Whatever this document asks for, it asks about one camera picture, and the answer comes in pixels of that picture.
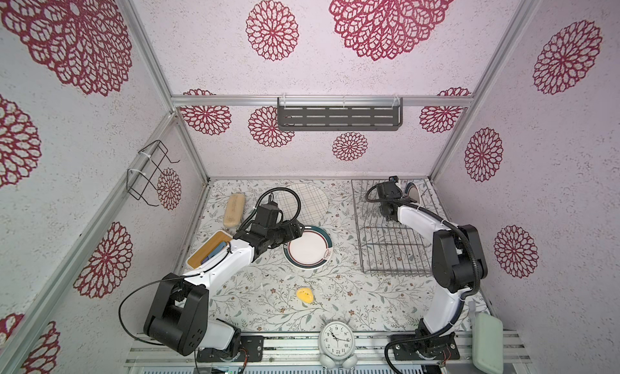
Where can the green rimmed white plate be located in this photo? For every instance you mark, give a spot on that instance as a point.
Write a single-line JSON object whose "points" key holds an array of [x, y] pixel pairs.
{"points": [[302, 266]]}

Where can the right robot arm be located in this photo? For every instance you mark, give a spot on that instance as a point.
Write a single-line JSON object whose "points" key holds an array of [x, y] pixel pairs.
{"points": [[458, 263]]}

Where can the yellow tray with blue item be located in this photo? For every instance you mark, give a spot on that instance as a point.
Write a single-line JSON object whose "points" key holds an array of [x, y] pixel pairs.
{"points": [[208, 249]]}

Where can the plaid beige plate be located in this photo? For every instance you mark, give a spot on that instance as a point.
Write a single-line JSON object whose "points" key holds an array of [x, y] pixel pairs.
{"points": [[314, 203]]}

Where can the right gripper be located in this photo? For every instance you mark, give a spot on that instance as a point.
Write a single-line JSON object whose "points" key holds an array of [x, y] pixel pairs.
{"points": [[387, 190]]}

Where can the wire dish rack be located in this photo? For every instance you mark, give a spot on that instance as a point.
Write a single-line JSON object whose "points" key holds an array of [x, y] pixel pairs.
{"points": [[386, 247]]}

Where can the yellow cheese toy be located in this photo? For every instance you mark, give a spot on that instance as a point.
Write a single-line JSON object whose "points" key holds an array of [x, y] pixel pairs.
{"points": [[306, 295]]}

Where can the black wire wall basket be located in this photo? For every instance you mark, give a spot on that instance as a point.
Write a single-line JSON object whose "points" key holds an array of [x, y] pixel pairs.
{"points": [[156, 182]]}

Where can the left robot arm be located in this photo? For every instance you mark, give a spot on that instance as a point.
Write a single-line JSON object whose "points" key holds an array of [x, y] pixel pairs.
{"points": [[178, 317]]}

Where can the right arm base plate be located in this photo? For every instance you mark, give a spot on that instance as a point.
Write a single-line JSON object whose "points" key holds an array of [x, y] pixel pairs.
{"points": [[441, 348]]}

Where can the white alarm clock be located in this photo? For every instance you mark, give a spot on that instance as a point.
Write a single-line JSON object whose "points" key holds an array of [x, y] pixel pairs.
{"points": [[336, 344]]}

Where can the pale green box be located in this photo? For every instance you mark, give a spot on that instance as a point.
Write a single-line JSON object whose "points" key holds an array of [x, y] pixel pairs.
{"points": [[487, 344]]}

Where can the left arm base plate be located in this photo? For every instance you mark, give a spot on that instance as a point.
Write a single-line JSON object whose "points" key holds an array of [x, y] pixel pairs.
{"points": [[243, 348]]}

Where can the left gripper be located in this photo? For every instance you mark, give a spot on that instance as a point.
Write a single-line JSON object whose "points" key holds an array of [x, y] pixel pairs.
{"points": [[292, 231]]}

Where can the dark rimmed plate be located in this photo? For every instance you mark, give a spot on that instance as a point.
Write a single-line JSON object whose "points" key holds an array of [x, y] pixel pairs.
{"points": [[412, 193]]}

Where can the grey wall shelf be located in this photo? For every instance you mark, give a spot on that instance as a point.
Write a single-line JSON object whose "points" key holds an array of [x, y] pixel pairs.
{"points": [[343, 118]]}

